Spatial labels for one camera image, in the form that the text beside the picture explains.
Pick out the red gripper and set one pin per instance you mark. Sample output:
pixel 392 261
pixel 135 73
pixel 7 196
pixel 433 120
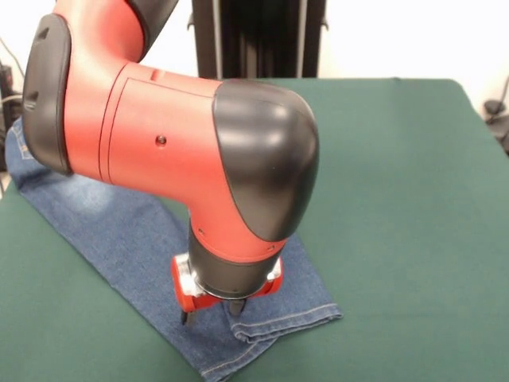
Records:
pixel 185 286

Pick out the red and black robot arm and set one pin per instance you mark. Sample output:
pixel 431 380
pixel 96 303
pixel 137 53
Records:
pixel 159 139

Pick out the dark green table cloth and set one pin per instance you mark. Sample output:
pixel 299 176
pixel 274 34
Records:
pixel 397 199

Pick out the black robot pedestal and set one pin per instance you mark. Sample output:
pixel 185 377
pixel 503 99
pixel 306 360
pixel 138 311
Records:
pixel 246 40

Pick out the dark grey stand foot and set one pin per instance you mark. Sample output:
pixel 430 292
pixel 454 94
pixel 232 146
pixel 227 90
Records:
pixel 493 107

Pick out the blue denim jeans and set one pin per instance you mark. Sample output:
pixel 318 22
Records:
pixel 119 246

